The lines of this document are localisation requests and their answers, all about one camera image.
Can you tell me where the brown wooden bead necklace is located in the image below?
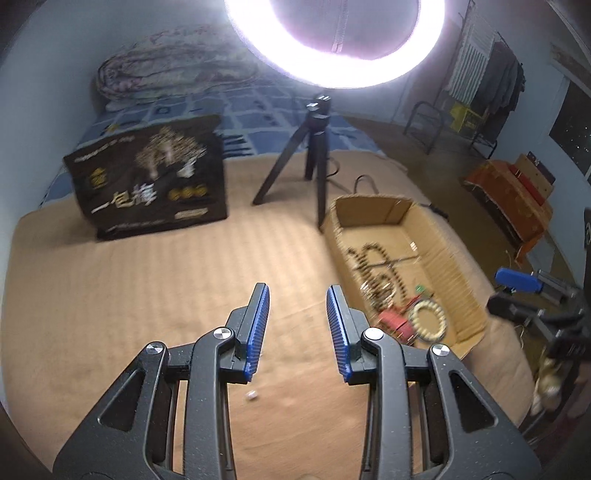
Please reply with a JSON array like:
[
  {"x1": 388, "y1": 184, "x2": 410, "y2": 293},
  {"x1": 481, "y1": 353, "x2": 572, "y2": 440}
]
[{"x1": 345, "y1": 243, "x2": 412, "y2": 310}]

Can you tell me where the yellow bead bracelet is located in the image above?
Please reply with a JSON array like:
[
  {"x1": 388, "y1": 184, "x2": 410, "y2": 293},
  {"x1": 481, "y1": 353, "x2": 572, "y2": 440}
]
[{"x1": 409, "y1": 300, "x2": 449, "y2": 343}]

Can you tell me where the orange wooden cabinet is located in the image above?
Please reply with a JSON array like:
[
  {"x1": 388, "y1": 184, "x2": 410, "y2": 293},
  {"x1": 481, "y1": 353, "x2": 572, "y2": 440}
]
[{"x1": 463, "y1": 160, "x2": 553, "y2": 264}]

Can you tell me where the cardboard box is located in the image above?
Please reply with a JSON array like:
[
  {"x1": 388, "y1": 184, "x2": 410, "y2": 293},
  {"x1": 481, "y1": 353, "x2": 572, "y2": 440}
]
[{"x1": 324, "y1": 195, "x2": 488, "y2": 358}]

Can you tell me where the black printed gift bag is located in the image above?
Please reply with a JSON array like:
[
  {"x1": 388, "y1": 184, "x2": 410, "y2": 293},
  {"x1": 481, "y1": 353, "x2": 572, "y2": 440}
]
[{"x1": 63, "y1": 115, "x2": 228, "y2": 240}]

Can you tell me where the black metal chair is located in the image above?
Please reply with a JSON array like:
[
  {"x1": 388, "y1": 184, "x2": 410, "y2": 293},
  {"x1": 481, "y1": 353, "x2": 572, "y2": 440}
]
[{"x1": 403, "y1": 100, "x2": 498, "y2": 159}]

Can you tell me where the black tripod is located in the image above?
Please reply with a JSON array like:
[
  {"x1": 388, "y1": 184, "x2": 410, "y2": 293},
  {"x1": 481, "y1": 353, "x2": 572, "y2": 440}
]
[{"x1": 252, "y1": 94, "x2": 332, "y2": 228}]

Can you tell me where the hanging clothes rack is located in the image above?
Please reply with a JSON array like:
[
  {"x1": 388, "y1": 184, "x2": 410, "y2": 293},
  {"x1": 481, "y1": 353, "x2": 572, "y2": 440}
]
[{"x1": 443, "y1": 0, "x2": 528, "y2": 121}]

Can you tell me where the blue patterned bed sheet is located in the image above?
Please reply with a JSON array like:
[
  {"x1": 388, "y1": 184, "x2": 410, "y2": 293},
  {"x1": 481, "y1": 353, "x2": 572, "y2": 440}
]
[{"x1": 38, "y1": 78, "x2": 385, "y2": 209}]

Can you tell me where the folded floral quilt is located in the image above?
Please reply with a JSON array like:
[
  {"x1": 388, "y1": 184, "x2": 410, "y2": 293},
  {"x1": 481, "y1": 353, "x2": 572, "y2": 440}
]
[{"x1": 95, "y1": 23, "x2": 262, "y2": 102}]

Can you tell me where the black power cable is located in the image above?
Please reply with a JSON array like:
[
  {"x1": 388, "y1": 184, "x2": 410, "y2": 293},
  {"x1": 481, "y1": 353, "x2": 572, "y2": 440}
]
[{"x1": 325, "y1": 156, "x2": 449, "y2": 218}]

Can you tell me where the ring light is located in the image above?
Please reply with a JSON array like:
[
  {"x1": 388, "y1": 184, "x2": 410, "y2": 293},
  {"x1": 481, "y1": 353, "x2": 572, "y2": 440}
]
[{"x1": 224, "y1": 1, "x2": 446, "y2": 89}]

